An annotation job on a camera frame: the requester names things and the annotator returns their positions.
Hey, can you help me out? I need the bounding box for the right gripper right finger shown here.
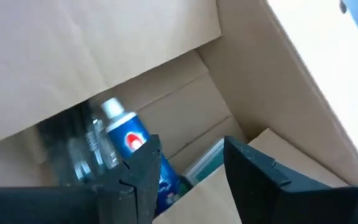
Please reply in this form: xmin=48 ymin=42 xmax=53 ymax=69
xmin=224 ymin=135 xmax=358 ymax=224

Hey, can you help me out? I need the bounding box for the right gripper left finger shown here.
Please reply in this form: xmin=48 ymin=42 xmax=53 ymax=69
xmin=0 ymin=134 xmax=163 ymax=224

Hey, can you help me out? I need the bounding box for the brown cardboard shipping box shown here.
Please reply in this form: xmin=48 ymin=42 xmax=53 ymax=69
xmin=0 ymin=0 xmax=358 ymax=224

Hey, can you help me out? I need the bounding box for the clear plastic bottle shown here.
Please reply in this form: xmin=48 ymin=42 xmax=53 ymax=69
xmin=37 ymin=101 xmax=121 ymax=187

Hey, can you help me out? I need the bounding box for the blue toothpaste tube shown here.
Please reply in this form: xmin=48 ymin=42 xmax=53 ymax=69
xmin=99 ymin=96 xmax=188 ymax=216

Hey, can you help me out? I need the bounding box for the green white small box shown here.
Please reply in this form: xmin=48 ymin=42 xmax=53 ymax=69
xmin=182 ymin=138 xmax=227 ymax=187

